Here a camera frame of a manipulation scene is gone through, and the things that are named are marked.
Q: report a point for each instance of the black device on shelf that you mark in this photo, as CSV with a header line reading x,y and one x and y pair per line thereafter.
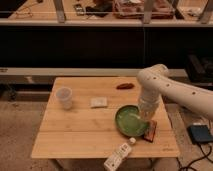
x,y
79,9

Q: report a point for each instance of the pink tray on shelf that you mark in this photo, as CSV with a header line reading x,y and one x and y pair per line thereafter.
x,y
162,9

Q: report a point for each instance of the green bowl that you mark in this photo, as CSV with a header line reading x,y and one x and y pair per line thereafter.
x,y
128,121

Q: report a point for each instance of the dark blue box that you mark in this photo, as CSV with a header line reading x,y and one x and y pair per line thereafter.
x,y
199,134

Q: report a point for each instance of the wooden table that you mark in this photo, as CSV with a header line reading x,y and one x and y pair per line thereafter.
x,y
83,132

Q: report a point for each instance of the metal shelf rack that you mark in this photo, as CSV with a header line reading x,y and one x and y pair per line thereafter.
x,y
61,12

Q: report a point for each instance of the white sponge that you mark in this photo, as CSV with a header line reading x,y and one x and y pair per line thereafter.
x,y
98,102

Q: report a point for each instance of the white plastic bottle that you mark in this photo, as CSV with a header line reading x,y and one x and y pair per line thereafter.
x,y
113,162

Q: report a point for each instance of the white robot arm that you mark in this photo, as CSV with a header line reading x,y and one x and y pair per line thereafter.
x,y
155,82

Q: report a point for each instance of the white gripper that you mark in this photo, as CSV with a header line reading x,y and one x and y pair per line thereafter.
x,y
148,106

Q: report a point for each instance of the red brown oblong object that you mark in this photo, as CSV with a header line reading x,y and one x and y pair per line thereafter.
x,y
125,86

